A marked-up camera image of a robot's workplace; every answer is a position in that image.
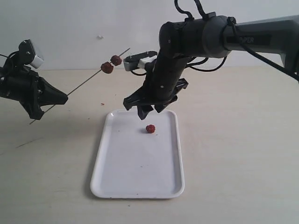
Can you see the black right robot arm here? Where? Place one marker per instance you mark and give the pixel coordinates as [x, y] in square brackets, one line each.
[273, 41]

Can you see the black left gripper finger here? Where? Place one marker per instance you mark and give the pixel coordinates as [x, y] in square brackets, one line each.
[50, 95]

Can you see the large red fruit ball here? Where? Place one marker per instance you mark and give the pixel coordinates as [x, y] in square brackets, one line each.
[107, 67]

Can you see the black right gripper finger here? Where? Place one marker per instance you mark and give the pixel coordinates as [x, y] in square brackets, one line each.
[161, 107]
[143, 111]

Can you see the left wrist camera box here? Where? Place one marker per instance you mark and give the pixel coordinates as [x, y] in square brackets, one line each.
[29, 54]

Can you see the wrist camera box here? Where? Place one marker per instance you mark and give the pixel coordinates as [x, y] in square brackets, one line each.
[139, 61]
[29, 54]

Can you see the white rectangular plastic tray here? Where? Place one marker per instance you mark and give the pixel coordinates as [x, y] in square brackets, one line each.
[134, 164]

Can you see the dark red fruit ball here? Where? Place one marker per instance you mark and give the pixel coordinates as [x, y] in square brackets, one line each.
[116, 60]

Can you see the thin metal skewer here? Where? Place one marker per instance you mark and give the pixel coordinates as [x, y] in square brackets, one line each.
[80, 85]

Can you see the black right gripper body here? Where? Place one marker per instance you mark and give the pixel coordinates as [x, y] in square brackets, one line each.
[154, 95]

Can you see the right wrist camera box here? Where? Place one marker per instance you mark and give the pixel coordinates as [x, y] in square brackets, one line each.
[139, 61]

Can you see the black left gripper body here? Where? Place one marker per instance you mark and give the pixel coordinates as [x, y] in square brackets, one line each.
[25, 86]

